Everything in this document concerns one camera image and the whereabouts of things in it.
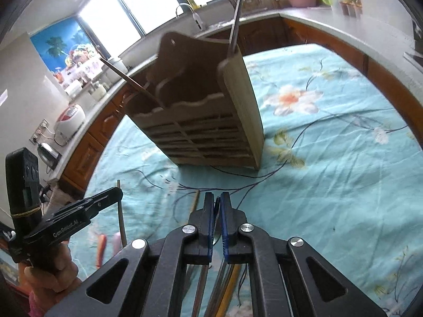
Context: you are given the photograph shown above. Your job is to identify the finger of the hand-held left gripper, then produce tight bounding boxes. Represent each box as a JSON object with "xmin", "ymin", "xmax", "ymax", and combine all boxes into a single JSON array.
[{"xmin": 79, "ymin": 187, "xmax": 124, "ymax": 220}]

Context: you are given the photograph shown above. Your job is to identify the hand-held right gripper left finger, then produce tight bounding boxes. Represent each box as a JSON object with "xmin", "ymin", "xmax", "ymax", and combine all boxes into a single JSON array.
[{"xmin": 44, "ymin": 192, "xmax": 215, "ymax": 317}]

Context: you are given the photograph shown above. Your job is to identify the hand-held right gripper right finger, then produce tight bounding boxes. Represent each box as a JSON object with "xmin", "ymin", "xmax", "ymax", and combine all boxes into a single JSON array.
[{"xmin": 222, "ymin": 192, "xmax": 387, "ymax": 317}]

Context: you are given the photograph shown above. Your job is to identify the wooden utensil holder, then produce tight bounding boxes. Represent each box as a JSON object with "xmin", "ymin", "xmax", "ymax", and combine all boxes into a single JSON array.
[{"xmin": 125, "ymin": 32, "xmax": 265, "ymax": 172}]

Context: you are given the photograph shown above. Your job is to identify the person's left hand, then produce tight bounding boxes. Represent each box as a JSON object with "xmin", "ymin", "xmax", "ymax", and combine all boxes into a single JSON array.
[{"xmin": 20, "ymin": 242, "xmax": 82, "ymax": 316}]

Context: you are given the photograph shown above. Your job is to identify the steel electric kettle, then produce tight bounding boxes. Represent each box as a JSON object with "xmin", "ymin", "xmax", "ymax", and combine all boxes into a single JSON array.
[{"xmin": 36, "ymin": 142, "xmax": 63, "ymax": 170}]

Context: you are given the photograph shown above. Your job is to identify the orange plastic spoon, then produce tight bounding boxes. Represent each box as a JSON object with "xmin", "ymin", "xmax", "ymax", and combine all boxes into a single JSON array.
[{"xmin": 95, "ymin": 234, "xmax": 107, "ymax": 269}]

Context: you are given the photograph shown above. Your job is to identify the light wooden chopstick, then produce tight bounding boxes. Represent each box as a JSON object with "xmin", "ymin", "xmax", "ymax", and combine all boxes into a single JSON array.
[{"xmin": 213, "ymin": 264, "xmax": 242, "ymax": 317}]

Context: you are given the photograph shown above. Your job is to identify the metal fork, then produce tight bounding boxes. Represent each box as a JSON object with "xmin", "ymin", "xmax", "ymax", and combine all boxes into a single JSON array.
[{"xmin": 192, "ymin": 264, "xmax": 228, "ymax": 317}]

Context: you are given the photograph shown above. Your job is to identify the brown wooden lower cabinets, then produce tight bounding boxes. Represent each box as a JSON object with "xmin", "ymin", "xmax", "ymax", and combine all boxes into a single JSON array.
[{"xmin": 59, "ymin": 17, "xmax": 423, "ymax": 199}]

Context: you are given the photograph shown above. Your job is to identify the white and red rice cooker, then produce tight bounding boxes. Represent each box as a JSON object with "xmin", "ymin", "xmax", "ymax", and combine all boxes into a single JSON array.
[{"xmin": 53, "ymin": 104, "xmax": 87, "ymax": 140}]

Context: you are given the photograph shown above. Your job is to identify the white box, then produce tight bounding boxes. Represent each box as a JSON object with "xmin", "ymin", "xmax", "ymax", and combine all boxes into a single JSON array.
[{"xmin": 64, "ymin": 81, "xmax": 83, "ymax": 97}]

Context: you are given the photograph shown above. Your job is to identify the small white lidded container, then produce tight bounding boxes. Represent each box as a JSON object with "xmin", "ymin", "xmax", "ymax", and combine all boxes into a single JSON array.
[{"xmin": 87, "ymin": 81, "xmax": 108, "ymax": 101}]

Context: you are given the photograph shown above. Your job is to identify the teal floral tablecloth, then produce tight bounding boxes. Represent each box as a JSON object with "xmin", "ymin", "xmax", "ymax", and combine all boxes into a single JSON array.
[{"xmin": 69, "ymin": 42, "xmax": 423, "ymax": 317}]

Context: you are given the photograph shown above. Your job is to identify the white cooking pot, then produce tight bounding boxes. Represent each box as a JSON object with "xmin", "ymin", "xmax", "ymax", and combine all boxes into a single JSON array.
[{"xmin": 102, "ymin": 57, "xmax": 125, "ymax": 84}]

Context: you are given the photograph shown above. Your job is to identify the kitchen window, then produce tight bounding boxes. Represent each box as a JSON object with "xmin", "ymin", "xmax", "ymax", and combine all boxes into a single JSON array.
[{"xmin": 79, "ymin": 0, "xmax": 326, "ymax": 38}]

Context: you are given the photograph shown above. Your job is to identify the kitchen faucet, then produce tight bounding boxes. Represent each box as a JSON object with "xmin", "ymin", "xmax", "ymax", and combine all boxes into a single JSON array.
[{"xmin": 175, "ymin": 3, "xmax": 207, "ymax": 31}]

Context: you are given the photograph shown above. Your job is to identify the dark wooden chopstick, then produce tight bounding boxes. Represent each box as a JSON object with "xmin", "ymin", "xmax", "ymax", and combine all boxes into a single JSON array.
[{"xmin": 227, "ymin": 0, "xmax": 246, "ymax": 57}]

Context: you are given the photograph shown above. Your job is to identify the grey kitchen countertop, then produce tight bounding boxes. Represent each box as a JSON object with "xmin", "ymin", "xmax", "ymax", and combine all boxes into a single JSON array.
[{"xmin": 49, "ymin": 4, "xmax": 423, "ymax": 186}]

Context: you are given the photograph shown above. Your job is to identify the pink plastic basin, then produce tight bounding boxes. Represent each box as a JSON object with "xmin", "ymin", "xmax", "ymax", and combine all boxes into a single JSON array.
[{"xmin": 283, "ymin": 0, "xmax": 317, "ymax": 8}]

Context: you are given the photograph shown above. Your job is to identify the row of spice jars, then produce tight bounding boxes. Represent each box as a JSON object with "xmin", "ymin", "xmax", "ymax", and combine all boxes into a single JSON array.
[{"xmin": 339, "ymin": 1, "xmax": 364, "ymax": 19}]

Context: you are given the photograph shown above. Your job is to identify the stove top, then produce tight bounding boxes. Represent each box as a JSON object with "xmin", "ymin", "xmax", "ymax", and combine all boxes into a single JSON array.
[{"xmin": 403, "ymin": 51, "xmax": 423, "ymax": 74}]

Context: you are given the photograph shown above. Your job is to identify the wall power outlet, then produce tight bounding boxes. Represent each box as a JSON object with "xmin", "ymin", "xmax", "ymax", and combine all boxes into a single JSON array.
[{"xmin": 29, "ymin": 119, "xmax": 50, "ymax": 144}]

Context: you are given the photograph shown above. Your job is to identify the tropical fruit wall poster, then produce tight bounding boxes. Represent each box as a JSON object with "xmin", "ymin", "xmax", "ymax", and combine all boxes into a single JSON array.
[{"xmin": 30, "ymin": 18, "xmax": 104, "ymax": 84}]

